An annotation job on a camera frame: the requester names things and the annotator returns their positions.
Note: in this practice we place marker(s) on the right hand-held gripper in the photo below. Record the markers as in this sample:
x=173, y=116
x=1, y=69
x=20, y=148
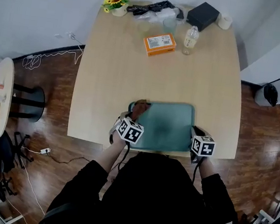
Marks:
x=203, y=146

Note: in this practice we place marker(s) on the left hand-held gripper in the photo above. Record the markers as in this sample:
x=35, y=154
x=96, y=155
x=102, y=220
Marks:
x=129, y=132

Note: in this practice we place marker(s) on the brown cloth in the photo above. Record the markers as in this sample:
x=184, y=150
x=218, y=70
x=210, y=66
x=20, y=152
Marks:
x=140, y=109

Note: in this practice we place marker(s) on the green tray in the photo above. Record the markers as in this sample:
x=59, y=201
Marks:
x=168, y=128

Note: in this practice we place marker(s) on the person's left forearm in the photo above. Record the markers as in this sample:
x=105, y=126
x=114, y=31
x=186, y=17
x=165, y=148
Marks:
x=111, y=154

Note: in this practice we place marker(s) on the person's right forearm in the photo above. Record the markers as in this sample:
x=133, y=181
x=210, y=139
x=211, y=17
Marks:
x=209, y=166

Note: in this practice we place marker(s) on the person's black clothing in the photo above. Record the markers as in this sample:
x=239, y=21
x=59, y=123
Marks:
x=149, y=199

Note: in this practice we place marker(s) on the grey bin with black bag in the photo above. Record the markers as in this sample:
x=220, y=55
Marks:
x=266, y=95

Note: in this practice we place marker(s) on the white power strip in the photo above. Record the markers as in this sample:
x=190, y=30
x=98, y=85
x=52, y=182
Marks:
x=45, y=151

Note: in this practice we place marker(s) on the orange cardboard box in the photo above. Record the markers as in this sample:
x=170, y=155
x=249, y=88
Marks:
x=159, y=44

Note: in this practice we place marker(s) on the clear plastic bottle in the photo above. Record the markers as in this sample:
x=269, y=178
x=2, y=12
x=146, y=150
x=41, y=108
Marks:
x=190, y=40

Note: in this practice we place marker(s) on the white tape roll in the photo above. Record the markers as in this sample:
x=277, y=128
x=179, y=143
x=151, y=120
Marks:
x=224, y=21

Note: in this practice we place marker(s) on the black box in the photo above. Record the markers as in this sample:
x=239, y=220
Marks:
x=202, y=14

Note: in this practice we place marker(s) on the clear plastic bag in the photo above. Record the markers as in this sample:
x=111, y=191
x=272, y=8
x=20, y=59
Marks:
x=157, y=15

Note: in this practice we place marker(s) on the black office chair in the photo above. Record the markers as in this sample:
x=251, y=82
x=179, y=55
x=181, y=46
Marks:
x=4, y=150

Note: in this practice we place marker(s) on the potted artificial sunflowers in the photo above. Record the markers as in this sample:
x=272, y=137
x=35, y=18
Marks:
x=117, y=2

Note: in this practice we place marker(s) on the black pedestal base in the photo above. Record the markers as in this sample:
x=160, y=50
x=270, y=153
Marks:
x=34, y=104

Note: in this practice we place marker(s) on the white wall socket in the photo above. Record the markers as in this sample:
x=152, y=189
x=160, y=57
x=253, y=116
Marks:
x=71, y=35

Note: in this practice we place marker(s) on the white wall plate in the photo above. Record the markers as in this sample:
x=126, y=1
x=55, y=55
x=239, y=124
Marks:
x=58, y=36

